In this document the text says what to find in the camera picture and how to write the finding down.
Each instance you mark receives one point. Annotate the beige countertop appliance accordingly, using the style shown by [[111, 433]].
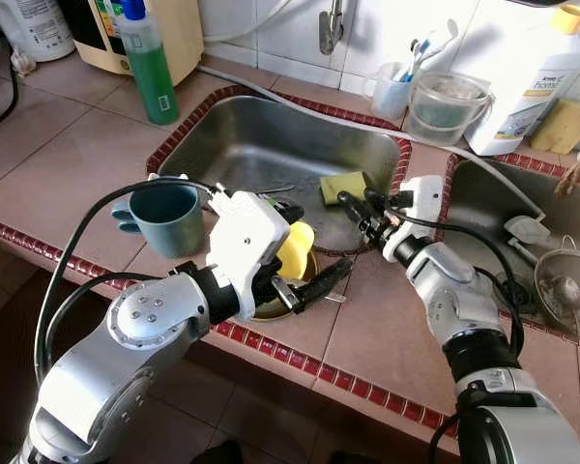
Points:
[[184, 39]]

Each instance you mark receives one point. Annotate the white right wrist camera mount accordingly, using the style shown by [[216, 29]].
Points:
[[425, 198]]

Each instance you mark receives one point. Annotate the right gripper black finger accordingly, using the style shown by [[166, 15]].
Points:
[[352, 206], [378, 197]]

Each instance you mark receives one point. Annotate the yellow sponge block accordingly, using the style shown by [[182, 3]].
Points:
[[559, 126]]

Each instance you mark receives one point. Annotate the yellow green dish sponge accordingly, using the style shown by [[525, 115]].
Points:
[[340, 187]]

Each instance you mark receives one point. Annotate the white plastic canister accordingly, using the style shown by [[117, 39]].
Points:
[[34, 24]]

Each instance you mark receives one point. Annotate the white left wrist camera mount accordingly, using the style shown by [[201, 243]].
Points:
[[246, 242]]

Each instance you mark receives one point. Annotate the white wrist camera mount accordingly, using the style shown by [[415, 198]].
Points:
[[425, 198], [246, 242]]

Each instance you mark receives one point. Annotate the stainless steel sink basin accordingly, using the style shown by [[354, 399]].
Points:
[[483, 203], [251, 145]]

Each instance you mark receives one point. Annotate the yellow plastic bowl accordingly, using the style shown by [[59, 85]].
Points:
[[295, 246]]

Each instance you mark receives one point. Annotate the teal plastic cup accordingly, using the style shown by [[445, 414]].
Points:
[[164, 222]]

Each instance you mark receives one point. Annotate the green dish soap bottle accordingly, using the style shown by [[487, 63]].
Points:
[[153, 68]]

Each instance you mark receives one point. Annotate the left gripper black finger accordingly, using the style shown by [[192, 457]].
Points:
[[282, 210], [324, 281]]

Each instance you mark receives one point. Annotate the clear plastic bucket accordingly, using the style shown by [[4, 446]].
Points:
[[448, 111]]

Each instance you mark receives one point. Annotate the chrome wall tap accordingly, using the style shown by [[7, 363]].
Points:
[[331, 29]]

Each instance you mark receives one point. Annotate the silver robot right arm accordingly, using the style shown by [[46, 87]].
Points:
[[464, 309]]

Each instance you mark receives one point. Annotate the blue white toothbrush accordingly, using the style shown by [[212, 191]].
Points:
[[427, 48]]

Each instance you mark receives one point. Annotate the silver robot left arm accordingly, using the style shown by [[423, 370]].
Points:
[[126, 338]]

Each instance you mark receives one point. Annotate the black robot left foot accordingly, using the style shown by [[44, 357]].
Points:
[[217, 452]]

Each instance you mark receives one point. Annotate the white detergent bottle yellow cap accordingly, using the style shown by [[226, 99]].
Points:
[[522, 87]]

